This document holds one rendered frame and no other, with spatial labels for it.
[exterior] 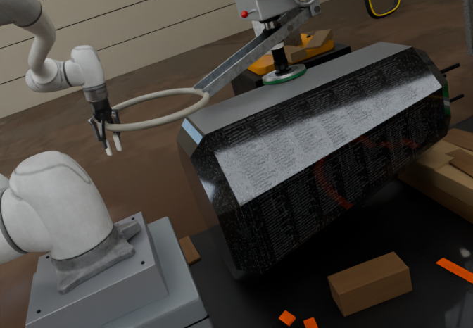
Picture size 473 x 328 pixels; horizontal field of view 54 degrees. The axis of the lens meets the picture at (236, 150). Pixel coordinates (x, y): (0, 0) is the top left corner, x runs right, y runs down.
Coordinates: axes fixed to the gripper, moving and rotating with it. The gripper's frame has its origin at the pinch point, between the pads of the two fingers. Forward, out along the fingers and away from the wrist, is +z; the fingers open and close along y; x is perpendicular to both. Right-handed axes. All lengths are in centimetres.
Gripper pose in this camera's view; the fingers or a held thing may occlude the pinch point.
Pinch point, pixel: (112, 146)
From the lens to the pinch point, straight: 197.1
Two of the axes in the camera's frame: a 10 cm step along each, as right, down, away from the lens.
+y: 6.4, -3.9, 6.6
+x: -7.4, -1.1, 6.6
